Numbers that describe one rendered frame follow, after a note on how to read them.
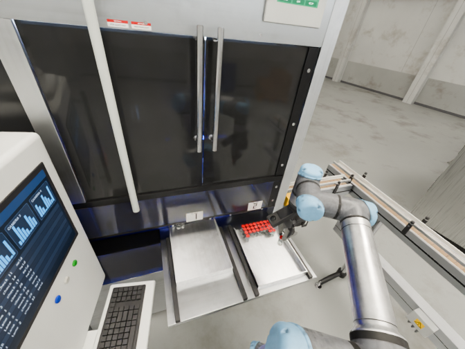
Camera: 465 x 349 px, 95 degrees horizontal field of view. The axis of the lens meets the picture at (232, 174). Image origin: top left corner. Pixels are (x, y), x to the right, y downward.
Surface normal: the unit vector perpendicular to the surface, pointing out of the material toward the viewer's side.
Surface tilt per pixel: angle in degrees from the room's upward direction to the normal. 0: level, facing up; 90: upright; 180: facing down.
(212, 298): 0
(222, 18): 90
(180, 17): 90
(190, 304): 0
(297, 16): 90
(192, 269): 0
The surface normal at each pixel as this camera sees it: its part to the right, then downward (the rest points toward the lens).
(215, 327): 0.10, -0.80
